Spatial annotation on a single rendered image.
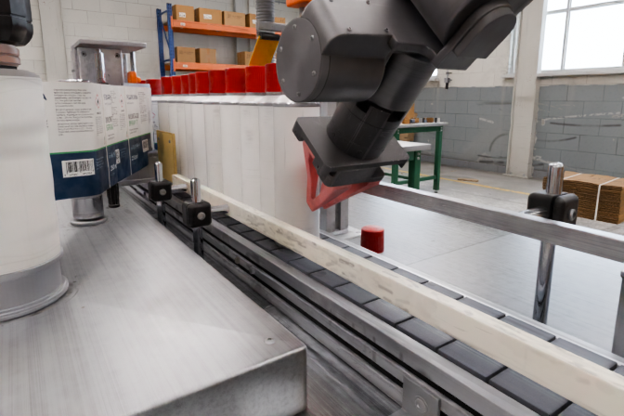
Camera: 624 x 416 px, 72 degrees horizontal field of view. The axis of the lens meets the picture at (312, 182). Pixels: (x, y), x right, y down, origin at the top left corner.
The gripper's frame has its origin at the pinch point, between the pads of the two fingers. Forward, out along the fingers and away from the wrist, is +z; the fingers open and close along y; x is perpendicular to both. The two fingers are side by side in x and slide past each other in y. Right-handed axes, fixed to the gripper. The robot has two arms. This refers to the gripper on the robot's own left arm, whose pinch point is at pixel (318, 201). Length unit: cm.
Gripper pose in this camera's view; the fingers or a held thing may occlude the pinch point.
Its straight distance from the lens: 46.7
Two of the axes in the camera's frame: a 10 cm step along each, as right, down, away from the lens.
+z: -3.6, 6.7, 6.5
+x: 4.4, 7.4, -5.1
